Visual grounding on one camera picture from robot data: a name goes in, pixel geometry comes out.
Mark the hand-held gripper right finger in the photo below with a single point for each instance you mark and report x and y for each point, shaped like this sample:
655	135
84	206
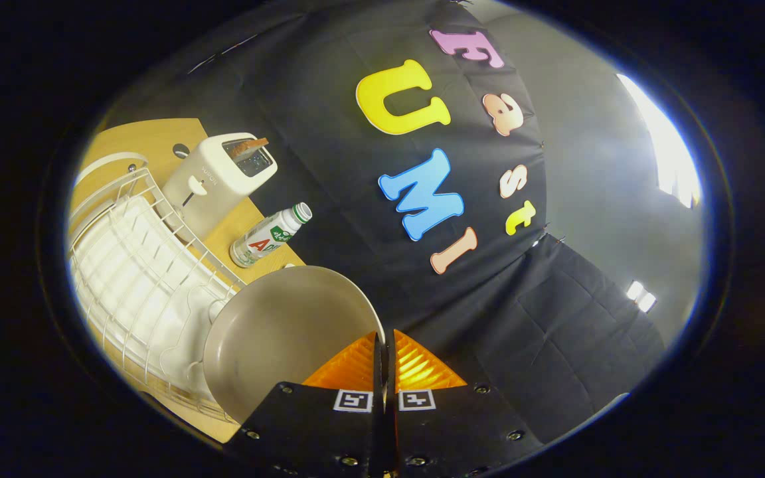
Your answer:
449	431

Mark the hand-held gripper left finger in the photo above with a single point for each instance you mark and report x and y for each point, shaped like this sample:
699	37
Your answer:
316	431

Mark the cream round plate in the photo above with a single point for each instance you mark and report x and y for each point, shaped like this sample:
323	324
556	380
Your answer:
283	332

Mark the white drink bottle green cap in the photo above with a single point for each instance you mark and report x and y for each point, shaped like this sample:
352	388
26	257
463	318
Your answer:
266	239

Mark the small ceiling light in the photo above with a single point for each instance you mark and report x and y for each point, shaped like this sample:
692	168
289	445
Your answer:
640	296

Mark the black backdrop cloth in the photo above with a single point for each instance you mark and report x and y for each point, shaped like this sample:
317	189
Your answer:
329	166

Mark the cream toaster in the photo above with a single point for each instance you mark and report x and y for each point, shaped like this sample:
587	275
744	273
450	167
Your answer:
206	186

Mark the brown bread slice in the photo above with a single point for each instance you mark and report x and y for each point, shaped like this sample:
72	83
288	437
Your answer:
250	146

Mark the bright ceiling light panel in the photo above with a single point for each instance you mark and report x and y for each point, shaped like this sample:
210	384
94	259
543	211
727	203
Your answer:
671	153

